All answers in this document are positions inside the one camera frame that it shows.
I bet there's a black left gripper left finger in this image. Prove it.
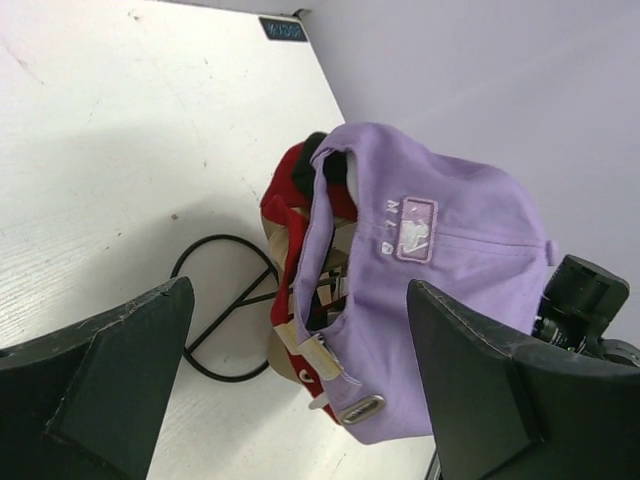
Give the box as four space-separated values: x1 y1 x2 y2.
1 277 195 479

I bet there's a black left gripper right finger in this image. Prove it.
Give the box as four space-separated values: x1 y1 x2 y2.
407 280 639 479

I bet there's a purple baseball cap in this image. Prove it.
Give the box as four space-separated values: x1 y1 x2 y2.
293 123 559 445

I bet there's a beige baseball cap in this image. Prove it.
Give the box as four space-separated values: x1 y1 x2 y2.
261 217 348 387

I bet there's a red baseball cap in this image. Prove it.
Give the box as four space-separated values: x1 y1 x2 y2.
260 132 357 423

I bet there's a white baseball cap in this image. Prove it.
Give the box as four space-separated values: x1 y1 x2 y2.
346 152 360 208

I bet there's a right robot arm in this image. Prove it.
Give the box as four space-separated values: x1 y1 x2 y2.
532 254 639 367

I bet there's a black wire hat stand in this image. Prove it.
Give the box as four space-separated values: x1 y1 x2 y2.
169 234 281 384

